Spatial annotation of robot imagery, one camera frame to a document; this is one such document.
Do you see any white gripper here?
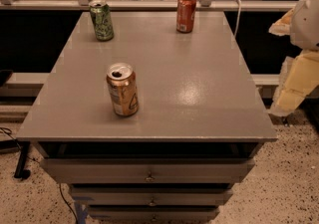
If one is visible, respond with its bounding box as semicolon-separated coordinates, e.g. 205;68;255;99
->
268;0;319;116

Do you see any orange soda can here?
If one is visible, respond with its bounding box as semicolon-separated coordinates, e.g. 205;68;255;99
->
106;63;139;116

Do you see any red soda can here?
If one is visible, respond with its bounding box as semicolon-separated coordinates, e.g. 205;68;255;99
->
176;0;196;33

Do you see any green soda can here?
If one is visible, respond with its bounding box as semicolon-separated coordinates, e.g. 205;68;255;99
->
89;0;114;41

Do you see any grey drawer cabinet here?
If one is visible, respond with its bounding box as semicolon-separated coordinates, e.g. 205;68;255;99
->
16;10;278;224

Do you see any bottom grey drawer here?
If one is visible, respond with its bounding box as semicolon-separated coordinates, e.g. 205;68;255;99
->
88;206;219;221

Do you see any grey drawer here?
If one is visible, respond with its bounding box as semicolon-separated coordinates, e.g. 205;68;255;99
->
41;159;255;184
88;206;219;221
71;187;232;207

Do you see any middle grey drawer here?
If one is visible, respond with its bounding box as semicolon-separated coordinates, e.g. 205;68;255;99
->
71;187;232;207

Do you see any top grey drawer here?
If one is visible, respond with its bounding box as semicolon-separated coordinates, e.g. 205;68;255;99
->
41;159;255;184

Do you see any black stand leg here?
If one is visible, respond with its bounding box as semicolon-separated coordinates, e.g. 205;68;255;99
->
14;142;31;179

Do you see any white cable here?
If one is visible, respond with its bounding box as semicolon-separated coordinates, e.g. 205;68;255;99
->
233;0;242;39

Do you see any black cable on floor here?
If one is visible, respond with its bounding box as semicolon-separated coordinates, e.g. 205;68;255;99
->
0;126;79;224

